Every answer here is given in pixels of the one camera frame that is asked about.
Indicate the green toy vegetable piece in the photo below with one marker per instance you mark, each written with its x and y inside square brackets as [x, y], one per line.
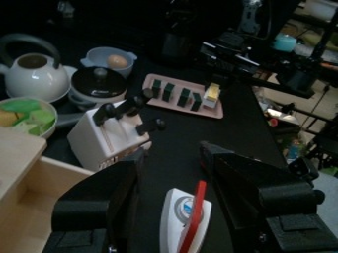
[20, 105]
[41, 117]

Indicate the pink sushi tray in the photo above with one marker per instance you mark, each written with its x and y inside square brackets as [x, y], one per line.
[208, 112]

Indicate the white toy knife block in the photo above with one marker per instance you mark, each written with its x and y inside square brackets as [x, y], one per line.
[96, 145]

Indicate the white toy pot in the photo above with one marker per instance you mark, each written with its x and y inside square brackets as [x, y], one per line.
[99, 99]

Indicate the grey metal device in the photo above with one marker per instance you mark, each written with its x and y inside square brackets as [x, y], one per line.
[250, 16]

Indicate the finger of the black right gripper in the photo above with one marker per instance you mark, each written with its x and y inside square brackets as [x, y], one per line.
[211, 79]
[226, 80]

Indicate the yellow egg toy sushi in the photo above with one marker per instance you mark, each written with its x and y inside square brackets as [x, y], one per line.
[212, 94]

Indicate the white container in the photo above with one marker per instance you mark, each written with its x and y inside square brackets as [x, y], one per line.
[321, 8]

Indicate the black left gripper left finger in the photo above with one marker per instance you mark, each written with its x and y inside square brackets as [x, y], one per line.
[92, 210]

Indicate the white bowl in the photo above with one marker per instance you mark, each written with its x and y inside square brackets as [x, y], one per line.
[52, 126]

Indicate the yellow toy food piece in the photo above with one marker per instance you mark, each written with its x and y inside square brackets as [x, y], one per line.
[8, 118]

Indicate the tan toy egg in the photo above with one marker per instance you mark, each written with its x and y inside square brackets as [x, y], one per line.
[117, 61]

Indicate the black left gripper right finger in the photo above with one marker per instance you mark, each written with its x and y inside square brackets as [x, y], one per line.
[259, 204]

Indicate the teal cup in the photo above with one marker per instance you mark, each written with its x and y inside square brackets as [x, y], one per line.
[284, 42]

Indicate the black pot lid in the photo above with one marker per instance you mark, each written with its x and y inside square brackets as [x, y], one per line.
[93, 82]

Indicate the grey toy pot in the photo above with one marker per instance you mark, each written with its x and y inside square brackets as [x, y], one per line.
[93, 59]

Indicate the light wooden box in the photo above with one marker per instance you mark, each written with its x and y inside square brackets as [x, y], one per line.
[25, 197]

